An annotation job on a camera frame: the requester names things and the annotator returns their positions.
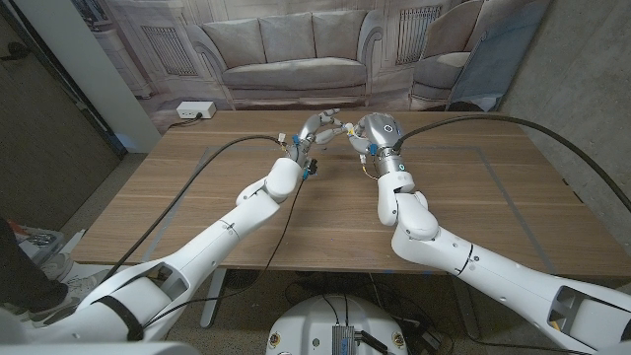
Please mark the white table leg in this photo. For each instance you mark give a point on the white table leg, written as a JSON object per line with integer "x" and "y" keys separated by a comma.
{"x": 213, "y": 301}

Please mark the white sneaker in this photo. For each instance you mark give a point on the white sneaker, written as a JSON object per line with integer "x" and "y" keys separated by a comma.
{"x": 55, "y": 266}
{"x": 84, "y": 283}

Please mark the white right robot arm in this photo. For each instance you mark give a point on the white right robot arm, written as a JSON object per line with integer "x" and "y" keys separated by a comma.
{"x": 503, "y": 281}

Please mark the person's dark trouser leg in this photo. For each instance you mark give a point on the person's dark trouser leg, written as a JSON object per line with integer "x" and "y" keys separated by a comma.
{"x": 20, "y": 281}

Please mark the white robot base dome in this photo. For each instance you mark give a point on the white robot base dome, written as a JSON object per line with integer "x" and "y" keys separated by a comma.
{"x": 305, "y": 320}

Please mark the grey finned metal box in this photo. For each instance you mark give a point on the grey finned metal box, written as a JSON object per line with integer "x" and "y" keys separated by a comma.
{"x": 343, "y": 340}

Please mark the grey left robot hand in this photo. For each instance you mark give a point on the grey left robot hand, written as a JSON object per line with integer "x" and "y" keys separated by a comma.
{"x": 310, "y": 135}

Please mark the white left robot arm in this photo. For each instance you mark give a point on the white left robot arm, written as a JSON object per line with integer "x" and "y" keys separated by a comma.
{"x": 207, "y": 246}

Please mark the grey table leg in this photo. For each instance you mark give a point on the grey table leg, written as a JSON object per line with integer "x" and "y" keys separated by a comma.
{"x": 468, "y": 315}

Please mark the blue grey leaning panel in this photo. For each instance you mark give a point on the blue grey leaning panel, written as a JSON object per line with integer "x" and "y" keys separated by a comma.
{"x": 498, "y": 59}

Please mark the printed sofa backdrop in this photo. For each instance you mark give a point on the printed sofa backdrop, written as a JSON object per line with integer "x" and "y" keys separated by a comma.
{"x": 296, "y": 49}

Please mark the white robot torso rim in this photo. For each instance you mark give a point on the white robot torso rim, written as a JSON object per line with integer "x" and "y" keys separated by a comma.
{"x": 98, "y": 349}

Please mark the clear box of clutter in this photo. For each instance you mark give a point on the clear box of clutter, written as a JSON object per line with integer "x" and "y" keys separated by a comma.
{"x": 39, "y": 241}

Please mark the white power outlet box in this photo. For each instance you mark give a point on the white power outlet box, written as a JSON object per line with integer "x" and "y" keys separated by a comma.
{"x": 196, "y": 109}

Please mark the black round floor foot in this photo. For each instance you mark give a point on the black round floor foot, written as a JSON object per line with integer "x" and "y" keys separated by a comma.
{"x": 242, "y": 278}

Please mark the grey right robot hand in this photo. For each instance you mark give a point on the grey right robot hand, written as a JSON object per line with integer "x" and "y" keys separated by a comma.
{"x": 384, "y": 135}

